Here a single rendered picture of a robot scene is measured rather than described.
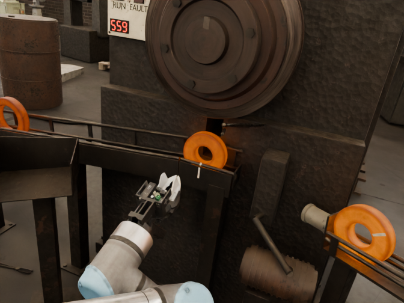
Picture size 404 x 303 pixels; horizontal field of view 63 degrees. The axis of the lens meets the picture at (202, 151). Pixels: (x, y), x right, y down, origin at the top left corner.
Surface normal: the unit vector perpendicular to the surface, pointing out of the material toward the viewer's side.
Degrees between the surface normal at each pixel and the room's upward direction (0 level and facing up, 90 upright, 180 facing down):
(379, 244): 90
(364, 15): 90
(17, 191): 5
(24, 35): 90
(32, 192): 5
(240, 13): 90
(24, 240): 0
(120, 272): 44
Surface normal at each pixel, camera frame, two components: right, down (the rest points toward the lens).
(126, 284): 0.54, -0.31
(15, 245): 0.11, -0.90
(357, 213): -0.83, 0.14
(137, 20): -0.37, 0.34
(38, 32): 0.71, 0.37
